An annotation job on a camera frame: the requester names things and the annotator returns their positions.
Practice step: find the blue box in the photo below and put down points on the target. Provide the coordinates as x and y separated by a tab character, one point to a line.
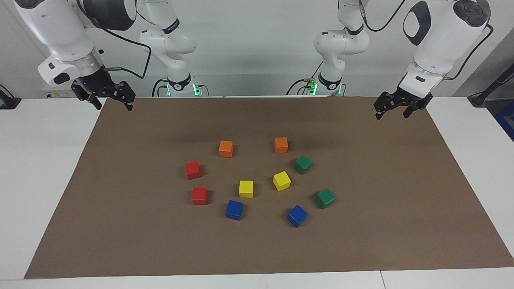
506	120

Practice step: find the blue wooden block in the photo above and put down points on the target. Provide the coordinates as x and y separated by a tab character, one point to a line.
297	216
234	210

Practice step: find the orange wooden block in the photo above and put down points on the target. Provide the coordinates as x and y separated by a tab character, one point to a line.
281	145
226	149

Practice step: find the yellow wooden block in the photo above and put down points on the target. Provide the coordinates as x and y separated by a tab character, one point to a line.
246	189
281	181

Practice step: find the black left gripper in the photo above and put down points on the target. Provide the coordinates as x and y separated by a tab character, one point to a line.
409	99

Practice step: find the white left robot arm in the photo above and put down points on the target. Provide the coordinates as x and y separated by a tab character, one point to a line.
441	36

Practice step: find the red wooden block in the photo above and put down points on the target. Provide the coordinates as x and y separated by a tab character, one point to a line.
192	170
199	196

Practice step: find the black clamp base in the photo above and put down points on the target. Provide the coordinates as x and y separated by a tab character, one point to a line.
8	102

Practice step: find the green wooden block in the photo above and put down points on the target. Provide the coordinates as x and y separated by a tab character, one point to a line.
303	165
325	198

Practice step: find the brown table mat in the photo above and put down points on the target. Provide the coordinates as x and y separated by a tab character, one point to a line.
257	249

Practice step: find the black stand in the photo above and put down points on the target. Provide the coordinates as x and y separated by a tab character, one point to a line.
480	98

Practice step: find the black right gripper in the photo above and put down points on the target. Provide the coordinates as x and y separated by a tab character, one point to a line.
96	84

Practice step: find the white power strip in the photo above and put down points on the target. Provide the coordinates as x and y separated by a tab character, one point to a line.
56	93

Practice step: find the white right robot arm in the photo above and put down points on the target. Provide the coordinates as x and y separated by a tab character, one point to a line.
60	32

